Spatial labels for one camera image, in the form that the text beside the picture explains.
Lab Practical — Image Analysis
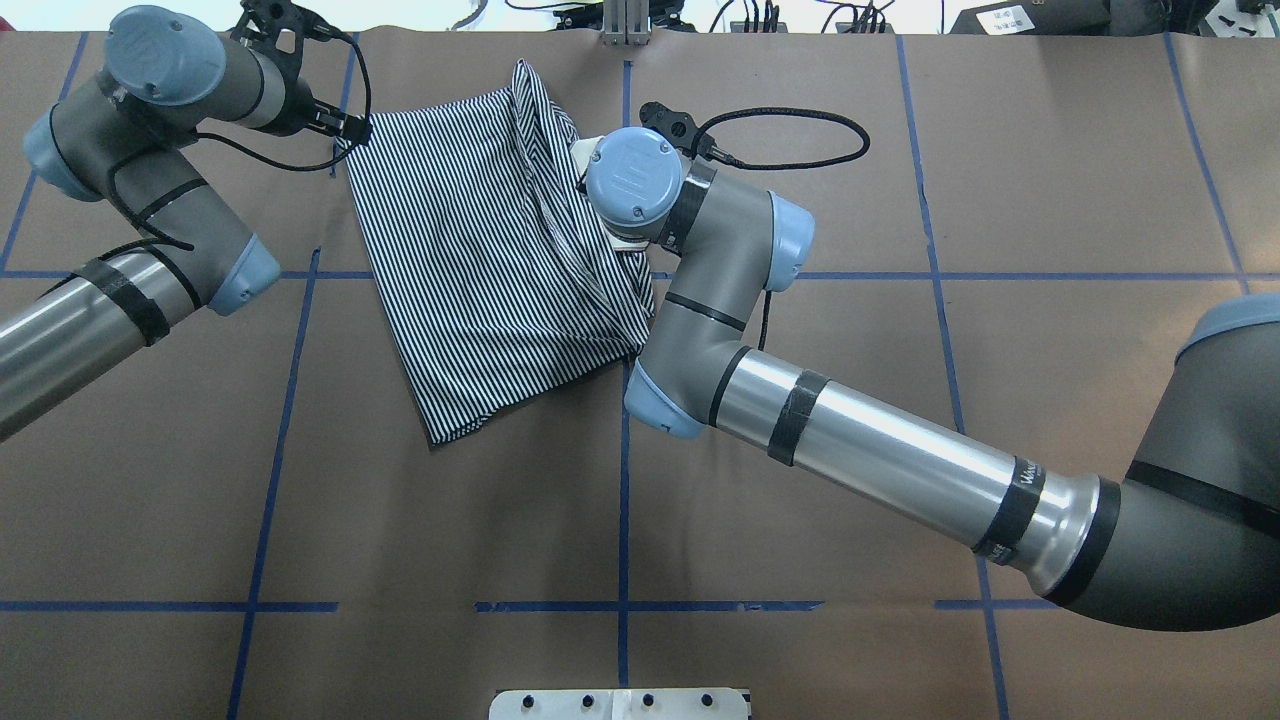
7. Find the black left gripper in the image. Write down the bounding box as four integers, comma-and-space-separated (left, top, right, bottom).
291, 90, 372, 151

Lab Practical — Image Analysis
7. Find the navy white striped polo shirt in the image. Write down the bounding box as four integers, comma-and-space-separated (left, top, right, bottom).
348, 60, 655, 445

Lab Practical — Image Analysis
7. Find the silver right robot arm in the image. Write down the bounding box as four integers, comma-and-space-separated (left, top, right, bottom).
571, 127, 1279, 632

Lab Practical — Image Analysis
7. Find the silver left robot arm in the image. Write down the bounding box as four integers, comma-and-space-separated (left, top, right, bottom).
1, 1, 372, 438

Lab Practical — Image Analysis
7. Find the black box with label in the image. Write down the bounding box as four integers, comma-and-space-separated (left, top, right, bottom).
946, 1, 1111, 36

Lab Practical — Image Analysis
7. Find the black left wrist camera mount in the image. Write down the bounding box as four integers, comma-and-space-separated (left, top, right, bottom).
230, 1, 353, 64

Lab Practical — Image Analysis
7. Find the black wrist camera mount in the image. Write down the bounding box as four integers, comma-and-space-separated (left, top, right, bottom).
639, 101, 699, 158
230, 1, 353, 64

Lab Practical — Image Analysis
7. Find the aluminium frame post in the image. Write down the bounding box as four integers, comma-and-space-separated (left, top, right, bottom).
600, 0, 652, 47

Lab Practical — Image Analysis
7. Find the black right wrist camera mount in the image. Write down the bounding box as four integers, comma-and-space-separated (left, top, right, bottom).
639, 101, 699, 158

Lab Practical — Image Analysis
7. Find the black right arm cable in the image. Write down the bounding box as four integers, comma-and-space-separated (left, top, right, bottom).
690, 108, 872, 169

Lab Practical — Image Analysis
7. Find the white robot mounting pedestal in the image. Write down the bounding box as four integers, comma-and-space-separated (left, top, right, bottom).
488, 687, 753, 719

